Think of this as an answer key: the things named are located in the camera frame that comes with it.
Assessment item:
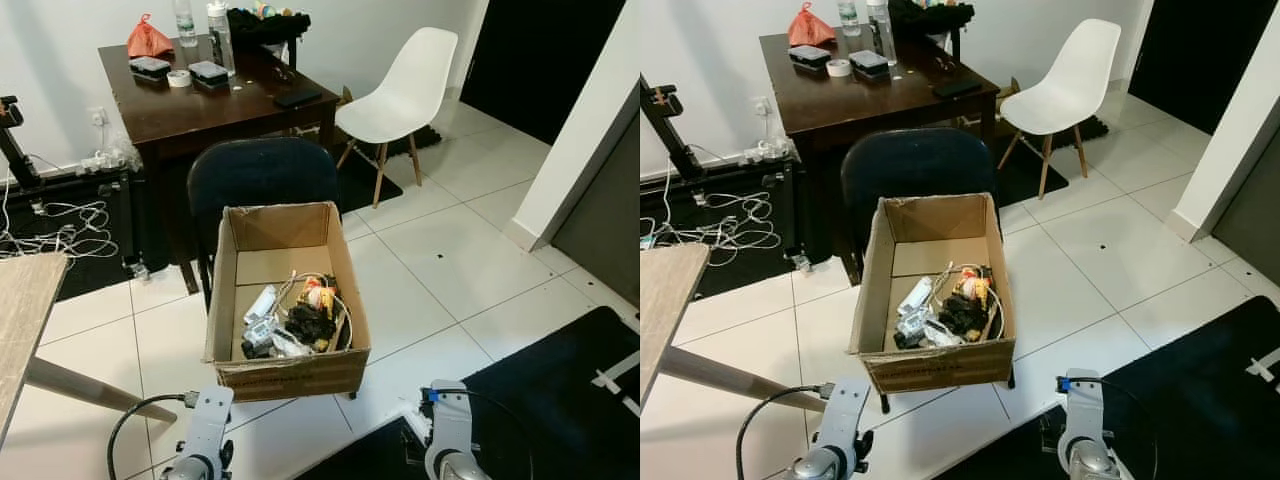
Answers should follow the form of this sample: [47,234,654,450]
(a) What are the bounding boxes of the grey door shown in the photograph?
[1210,130,1280,286]
[550,110,641,311]

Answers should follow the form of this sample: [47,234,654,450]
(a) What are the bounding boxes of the light wood table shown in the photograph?
[640,243,831,416]
[0,252,179,441]

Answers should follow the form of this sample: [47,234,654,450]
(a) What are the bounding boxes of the black metal stand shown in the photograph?
[640,80,706,181]
[0,95,43,191]

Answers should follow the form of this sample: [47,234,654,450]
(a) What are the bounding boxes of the black floor rug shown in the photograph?
[640,160,831,301]
[0,170,166,301]

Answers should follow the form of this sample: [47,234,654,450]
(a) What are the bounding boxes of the black mat with white tape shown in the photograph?
[295,305,641,480]
[935,295,1280,480]

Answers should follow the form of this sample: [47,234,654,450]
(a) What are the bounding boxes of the dark wooden table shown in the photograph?
[98,32,339,295]
[759,22,1001,286]

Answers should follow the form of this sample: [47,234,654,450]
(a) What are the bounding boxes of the orange plastic bag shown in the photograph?
[126,13,174,59]
[787,2,836,48]

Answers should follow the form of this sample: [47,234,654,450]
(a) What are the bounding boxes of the white shell chair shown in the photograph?
[334,26,459,210]
[998,18,1123,201]

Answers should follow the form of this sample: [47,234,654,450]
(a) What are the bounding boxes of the black folding chair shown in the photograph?
[187,137,359,401]
[840,127,1001,411]

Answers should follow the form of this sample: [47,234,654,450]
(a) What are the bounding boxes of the white plastic tube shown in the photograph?
[243,285,279,323]
[897,277,934,314]

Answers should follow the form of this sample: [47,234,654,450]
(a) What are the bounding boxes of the small dark rug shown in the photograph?
[335,125,446,211]
[995,115,1111,206]

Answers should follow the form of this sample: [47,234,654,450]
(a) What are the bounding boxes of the tall clear white-lidded bottle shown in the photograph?
[207,0,235,78]
[868,0,897,67]

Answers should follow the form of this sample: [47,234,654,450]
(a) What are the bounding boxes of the brown cardboard box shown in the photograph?
[849,193,1018,396]
[204,202,372,403]

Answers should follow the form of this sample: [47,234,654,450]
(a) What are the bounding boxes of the orange yellow wrapper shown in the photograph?
[300,277,338,313]
[955,268,993,304]

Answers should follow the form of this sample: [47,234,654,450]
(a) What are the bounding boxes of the black crumpled cloth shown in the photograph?
[285,303,338,353]
[937,293,991,343]

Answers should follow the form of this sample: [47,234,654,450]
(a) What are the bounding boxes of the black bag pile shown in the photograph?
[888,0,976,39]
[227,5,312,49]

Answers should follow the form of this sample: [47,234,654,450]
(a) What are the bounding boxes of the tangled white floor cables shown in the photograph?
[0,155,121,261]
[640,150,786,256]

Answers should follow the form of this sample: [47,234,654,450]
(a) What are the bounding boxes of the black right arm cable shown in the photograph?
[425,385,536,480]
[1058,372,1161,480]

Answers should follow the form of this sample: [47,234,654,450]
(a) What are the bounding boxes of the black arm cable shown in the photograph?
[1058,372,1161,480]
[106,392,201,480]
[737,385,836,480]
[425,385,536,480]

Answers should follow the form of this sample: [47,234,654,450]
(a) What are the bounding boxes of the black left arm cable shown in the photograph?
[106,392,201,480]
[737,385,836,480]

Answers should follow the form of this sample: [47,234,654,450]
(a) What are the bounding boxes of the white charging cable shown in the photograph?
[275,270,354,353]
[925,262,1004,346]

